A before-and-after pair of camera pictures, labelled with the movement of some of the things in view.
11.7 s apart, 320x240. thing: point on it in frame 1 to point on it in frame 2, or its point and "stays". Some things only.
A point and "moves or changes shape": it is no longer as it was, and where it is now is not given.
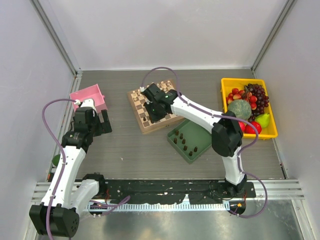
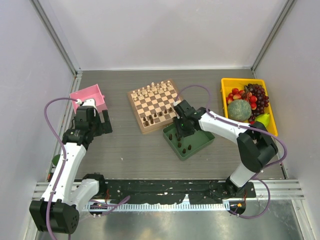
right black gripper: x=154 y=118 to x=179 y=132
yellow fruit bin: x=270 y=132 stays
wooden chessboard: x=137 y=99 stays
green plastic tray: x=189 y=140 moves or changes shape
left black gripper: x=103 y=128 stays
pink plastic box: x=93 y=92 stays
